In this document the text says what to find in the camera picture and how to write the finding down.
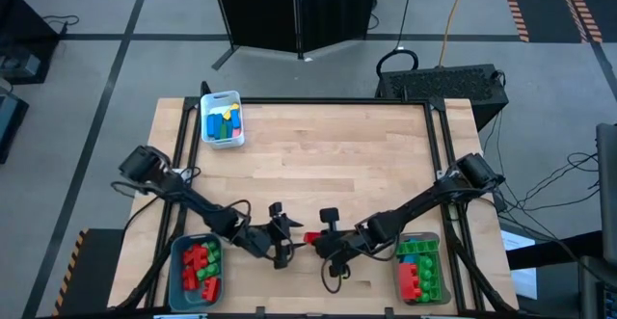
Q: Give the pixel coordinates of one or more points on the black mat with orange stripes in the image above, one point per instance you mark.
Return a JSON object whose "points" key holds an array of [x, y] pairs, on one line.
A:
{"points": [[544, 6], [602, 1]]}

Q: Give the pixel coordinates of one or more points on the grey equipment box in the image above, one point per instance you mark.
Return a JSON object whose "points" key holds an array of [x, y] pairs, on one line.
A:
{"points": [[21, 66]]}

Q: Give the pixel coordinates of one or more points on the black floor bar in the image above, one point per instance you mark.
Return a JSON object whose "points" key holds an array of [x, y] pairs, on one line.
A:
{"points": [[554, 252]]}

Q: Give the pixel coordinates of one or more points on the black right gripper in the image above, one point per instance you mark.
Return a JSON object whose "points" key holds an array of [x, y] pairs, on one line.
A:
{"points": [[342, 247]]}

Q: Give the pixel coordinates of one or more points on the white plastic bin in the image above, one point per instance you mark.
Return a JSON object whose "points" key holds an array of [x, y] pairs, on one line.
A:
{"points": [[217, 98]]}

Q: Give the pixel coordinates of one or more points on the pink block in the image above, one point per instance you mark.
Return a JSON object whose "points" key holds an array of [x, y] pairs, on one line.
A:
{"points": [[237, 133]]}

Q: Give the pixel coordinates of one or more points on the black perforated computer case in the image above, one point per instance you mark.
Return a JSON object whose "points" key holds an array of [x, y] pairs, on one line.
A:
{"points": [[443, 85]]}

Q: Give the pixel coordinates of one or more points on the white paper sheet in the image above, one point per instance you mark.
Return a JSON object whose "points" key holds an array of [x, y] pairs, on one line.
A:
{"points": [[523, 280]]}

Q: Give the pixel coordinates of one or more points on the black cabinet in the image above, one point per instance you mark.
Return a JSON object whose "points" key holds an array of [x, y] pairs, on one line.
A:
{"points": [[24, 25]]}

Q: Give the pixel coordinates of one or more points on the dark monitor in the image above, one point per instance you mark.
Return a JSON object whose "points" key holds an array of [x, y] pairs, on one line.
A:
{"points": [[608, 189]]}

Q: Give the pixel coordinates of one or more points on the yellow block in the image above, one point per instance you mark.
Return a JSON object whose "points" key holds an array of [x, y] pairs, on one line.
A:
{"points": [[231, 111]]}

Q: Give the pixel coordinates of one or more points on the black metal table frame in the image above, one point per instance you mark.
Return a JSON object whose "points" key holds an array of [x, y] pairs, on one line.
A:
{"points": [[337, 101]]}

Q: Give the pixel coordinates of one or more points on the grey transparent plastic bin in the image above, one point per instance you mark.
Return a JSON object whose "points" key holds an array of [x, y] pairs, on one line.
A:
{"points": [[446, 290]]}

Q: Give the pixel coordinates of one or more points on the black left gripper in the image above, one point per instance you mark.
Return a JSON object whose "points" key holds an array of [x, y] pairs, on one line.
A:
{"points": [[267, 242]]}

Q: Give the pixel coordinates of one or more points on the teal plastic bin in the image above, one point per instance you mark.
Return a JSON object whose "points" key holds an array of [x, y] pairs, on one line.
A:
{"points": [[179, 302]]}

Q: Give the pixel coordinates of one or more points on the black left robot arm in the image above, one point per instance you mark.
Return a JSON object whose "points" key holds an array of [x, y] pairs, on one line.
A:
{"points": [[202, 203]]}

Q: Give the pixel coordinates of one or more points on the black mat with yellow stripes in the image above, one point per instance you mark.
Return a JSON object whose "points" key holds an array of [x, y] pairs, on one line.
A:
{"points": [[96, 271]]}

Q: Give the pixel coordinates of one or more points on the small green stud brick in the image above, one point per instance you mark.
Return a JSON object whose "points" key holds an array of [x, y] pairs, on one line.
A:
{"points": [[215, 256], [211, 246], [208, 272]]}

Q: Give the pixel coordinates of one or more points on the dark green block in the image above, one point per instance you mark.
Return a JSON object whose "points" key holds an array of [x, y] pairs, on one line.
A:
{"points": [[223, 131]]}

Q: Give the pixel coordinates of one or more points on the large blue stud brick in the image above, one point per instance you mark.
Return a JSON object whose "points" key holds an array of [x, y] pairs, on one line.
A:
{"points": [[410, 259]]}

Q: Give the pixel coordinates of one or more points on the dark blue block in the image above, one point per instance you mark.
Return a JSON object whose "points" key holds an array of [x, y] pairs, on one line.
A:
{"points": [[218, 128]]}

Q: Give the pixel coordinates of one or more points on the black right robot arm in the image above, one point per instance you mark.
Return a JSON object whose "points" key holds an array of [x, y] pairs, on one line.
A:
{"points": [[419, 203]]}

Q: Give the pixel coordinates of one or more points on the dark equipment case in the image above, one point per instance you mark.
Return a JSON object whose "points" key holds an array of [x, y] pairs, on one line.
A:
{"points": [[9, 121]]}

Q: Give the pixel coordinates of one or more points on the small red stud brick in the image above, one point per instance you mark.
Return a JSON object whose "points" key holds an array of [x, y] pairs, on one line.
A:
{"points": [[211, 290], [198, 262], [192, 250], [311, 237], [190, 278]]}

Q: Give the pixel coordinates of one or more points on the black curtain partition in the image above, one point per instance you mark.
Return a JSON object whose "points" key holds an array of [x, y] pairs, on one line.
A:
{"points": [[289, 10]]}

